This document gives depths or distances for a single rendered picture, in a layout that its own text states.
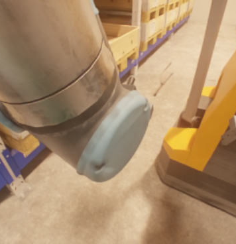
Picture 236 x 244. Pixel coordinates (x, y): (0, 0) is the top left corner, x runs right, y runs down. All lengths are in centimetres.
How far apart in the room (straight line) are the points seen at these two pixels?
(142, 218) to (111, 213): 18
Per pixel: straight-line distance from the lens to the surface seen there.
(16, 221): 132
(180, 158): 109
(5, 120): 26
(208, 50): 102
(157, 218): 121
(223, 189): 118
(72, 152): 16
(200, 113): 126
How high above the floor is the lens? 110
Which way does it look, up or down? 39 degrees down
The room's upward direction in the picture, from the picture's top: straight up
